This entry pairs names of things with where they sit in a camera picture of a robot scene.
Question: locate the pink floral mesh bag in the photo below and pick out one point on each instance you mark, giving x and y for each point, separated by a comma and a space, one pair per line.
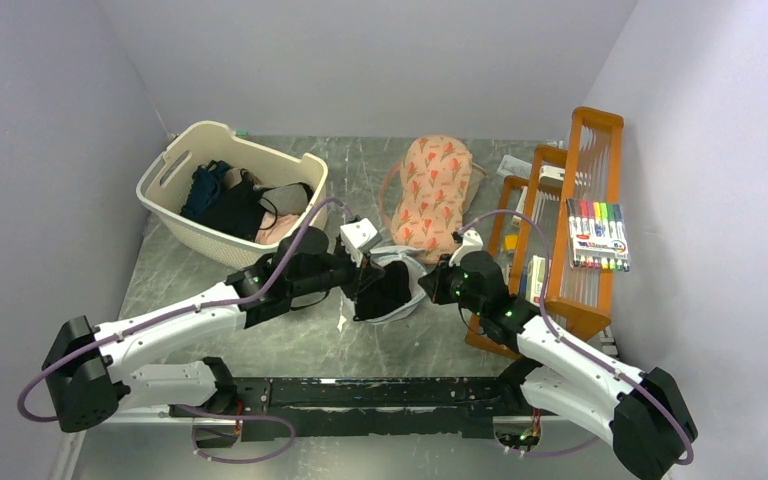
423, 197

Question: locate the grey bra in basket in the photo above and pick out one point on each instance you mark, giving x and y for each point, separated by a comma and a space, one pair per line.
289, 199

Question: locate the teal garment in basket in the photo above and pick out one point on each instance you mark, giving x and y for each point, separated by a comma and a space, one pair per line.
205, 189

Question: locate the orange wooden rack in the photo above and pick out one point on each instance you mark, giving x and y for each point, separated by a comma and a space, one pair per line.
588, 169

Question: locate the pack of coloured markers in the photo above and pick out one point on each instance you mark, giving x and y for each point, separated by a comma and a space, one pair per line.
597, 238

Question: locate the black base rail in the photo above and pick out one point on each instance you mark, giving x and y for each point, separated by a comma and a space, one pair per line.
317, 407

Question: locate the black garment in basket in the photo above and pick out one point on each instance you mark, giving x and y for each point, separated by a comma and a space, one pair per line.
236, 212

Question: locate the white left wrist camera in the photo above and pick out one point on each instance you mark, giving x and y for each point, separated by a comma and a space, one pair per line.
358, 238

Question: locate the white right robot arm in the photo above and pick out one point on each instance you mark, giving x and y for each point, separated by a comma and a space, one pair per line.
641, 415

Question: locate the white paper tag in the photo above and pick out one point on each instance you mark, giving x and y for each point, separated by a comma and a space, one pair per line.
513, 166

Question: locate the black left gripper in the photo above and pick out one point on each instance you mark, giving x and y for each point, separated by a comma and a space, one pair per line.
361, 276

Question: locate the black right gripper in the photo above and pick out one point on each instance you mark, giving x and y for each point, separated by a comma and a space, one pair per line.
434, 283

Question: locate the pink garment in basket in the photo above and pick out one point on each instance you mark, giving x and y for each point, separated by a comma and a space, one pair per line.
274, 228

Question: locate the black bra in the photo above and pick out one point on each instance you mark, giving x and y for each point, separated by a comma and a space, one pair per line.
383, 298

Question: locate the cream plastic laundry basket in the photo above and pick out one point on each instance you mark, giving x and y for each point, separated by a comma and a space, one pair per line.
164, 187

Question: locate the white mesh laundry bag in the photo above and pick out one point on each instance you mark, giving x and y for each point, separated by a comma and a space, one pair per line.
386, 254

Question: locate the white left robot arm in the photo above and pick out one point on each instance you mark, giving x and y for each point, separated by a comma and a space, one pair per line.
91, 372

